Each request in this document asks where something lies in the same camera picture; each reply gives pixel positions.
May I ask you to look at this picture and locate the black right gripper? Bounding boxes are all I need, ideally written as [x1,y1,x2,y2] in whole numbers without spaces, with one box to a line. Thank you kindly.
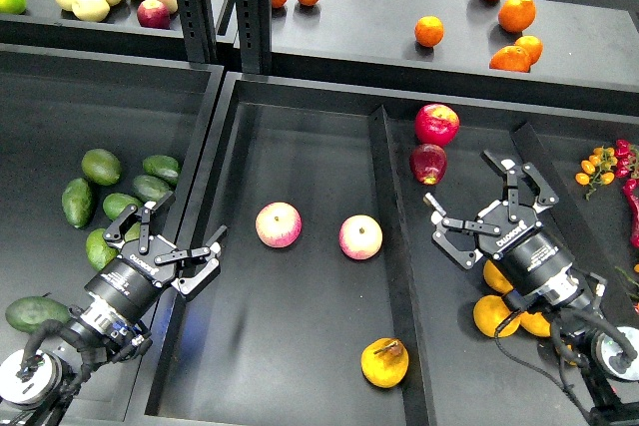
[423,150,574,296]

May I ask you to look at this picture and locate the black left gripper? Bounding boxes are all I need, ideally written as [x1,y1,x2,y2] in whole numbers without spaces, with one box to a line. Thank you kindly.
[85,192,228,323]

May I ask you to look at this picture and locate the green avocado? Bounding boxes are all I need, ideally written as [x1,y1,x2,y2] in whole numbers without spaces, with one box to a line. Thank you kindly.
[124,222,141,242]

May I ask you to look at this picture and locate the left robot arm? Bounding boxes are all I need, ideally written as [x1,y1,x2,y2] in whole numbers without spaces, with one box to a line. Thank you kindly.
[1,194,227,425]

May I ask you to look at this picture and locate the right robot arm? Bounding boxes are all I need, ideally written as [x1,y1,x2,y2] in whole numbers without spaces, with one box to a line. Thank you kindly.
[423,152,638,425]

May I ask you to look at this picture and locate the avocado middle right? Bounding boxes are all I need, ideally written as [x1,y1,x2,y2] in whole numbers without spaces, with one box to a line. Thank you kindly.
[132,174,173,202]

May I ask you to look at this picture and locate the avocado centre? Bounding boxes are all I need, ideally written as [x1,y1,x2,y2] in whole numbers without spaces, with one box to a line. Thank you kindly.
[102,193,142,220]

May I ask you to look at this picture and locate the avocado lower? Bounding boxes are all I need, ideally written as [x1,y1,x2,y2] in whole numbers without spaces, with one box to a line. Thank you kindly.
[85,228,119,271]

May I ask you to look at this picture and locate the avocado top right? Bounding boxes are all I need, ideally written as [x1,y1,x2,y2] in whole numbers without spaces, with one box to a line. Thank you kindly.
[143,155,181,187]

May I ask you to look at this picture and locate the avocado far left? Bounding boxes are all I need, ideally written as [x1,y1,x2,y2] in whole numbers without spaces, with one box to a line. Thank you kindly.
[61,178,95,228]

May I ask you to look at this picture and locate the avocado top left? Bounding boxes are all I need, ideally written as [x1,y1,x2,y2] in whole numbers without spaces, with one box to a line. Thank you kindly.
[81,149,122,187]

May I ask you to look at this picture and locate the large avocado bottom left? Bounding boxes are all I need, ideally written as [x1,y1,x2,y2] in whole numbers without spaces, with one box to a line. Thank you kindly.
[5,296,70,333]

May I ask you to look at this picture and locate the pale yellow pear front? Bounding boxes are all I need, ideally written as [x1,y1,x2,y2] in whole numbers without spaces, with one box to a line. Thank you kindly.
[71,0,111,22]

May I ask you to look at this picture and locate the black tray divider right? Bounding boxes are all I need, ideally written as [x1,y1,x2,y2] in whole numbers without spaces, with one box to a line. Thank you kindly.
[511,123,638,327]

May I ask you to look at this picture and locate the dark red apple lower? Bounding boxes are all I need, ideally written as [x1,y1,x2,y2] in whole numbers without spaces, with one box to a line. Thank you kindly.
[409,144,447,186]

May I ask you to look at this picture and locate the orange cherry tomato bunch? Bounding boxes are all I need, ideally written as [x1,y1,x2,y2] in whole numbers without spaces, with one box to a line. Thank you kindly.
[574,147,617,201]

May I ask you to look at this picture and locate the pink apple left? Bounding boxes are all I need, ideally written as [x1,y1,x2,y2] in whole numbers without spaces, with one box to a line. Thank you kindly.
[255,202,302,248]

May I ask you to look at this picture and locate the pink apple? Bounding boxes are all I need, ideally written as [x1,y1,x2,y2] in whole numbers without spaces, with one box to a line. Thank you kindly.
[338,214,383,260]
[255,202,302,248]

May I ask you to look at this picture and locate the red apple upper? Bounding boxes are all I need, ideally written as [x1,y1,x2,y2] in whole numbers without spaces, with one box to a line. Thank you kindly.
[414,104,460,148]

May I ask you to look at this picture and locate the red chili peppers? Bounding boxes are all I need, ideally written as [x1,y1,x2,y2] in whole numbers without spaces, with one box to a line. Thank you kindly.
[615,139,638,247]

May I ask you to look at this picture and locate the pink apple right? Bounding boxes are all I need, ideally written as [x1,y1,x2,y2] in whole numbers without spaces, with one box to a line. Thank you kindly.
[338,214,383,260]

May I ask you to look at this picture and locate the orange shelf front right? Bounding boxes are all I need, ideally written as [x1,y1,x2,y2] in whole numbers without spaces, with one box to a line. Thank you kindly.
[489,45,531,73]

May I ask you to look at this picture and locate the black middle tray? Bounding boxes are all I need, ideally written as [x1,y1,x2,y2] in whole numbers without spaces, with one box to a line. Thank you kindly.
[122,70,639,426]

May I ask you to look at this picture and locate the orange shelf small right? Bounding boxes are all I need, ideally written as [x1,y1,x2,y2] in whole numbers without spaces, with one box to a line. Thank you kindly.
[514,35,543,65]

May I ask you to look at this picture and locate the orange shelf centre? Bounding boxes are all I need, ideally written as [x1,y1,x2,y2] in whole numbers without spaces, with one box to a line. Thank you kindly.
[414,16,444,48]

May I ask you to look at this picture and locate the large orange shelf right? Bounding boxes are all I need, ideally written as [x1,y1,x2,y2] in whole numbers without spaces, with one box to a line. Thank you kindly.
[498,0,536,33]

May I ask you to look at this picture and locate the red apple on shelf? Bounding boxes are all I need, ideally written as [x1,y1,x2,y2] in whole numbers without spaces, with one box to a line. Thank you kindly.
[137,0,171,30]

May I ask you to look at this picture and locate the black shelf post left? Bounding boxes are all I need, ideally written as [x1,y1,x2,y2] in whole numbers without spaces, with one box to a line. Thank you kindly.
[178,0,218,64]

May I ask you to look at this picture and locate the black shelf post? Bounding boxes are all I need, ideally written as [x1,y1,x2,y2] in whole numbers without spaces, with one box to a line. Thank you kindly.
[235,0,272,75]
[178,0,218,64]

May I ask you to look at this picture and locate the black shelf post right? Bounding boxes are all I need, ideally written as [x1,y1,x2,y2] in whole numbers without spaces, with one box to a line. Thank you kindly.
[235,0,272,75]

